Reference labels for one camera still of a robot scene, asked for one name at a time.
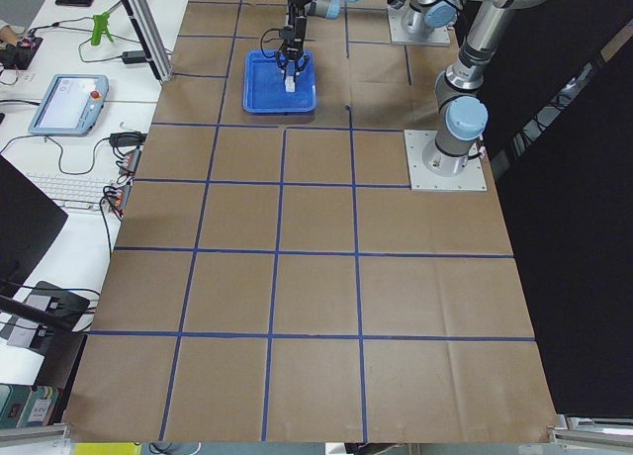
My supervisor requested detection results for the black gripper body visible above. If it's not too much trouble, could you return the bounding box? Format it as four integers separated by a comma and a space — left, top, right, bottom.
279, 3, 310, 67

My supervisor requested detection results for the white block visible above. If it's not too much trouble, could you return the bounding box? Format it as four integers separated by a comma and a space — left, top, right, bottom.
284, 77, 295, 92

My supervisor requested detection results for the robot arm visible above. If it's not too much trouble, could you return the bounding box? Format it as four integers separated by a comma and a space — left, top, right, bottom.
282, 0, 546, 177
307, 0, 461, 34

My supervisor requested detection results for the blue plastic tray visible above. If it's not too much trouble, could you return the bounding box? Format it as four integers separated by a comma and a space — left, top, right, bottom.
242, 49, 317, 114

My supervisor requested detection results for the black power adapter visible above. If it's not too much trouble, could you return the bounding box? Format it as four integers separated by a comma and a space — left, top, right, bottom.
121, 50, 147, 64

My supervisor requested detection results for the green clamp tool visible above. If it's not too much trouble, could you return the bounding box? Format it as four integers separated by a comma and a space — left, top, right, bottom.
90, 11, 114, 46

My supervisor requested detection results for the teach pendant tablet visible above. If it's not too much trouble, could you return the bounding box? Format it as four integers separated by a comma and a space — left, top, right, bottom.
28, 74, 109, 137

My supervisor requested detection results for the brown paper table cover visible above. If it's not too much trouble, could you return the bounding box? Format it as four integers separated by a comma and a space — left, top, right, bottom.
64, 0, 556, 443

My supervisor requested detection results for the black smartphone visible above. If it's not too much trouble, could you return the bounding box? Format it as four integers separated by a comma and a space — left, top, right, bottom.
55, 0, 94, 8

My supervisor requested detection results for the white keyboard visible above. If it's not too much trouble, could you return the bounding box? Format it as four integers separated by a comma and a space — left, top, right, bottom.
26, 172, 121, 213

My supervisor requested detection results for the black monitor stand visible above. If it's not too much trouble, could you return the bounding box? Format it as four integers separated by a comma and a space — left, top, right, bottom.
0, 155, 91, 350

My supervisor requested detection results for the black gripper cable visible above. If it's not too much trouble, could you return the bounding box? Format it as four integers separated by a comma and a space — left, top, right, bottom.
259, 27, 288, 60

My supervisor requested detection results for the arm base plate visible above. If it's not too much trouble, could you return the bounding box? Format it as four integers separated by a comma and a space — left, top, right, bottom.
404, 130, 488, 192
387, 7, 455, 47

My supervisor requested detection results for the aluminium frame post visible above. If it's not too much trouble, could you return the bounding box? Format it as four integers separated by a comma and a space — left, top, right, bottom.
121, 0, 173, 84

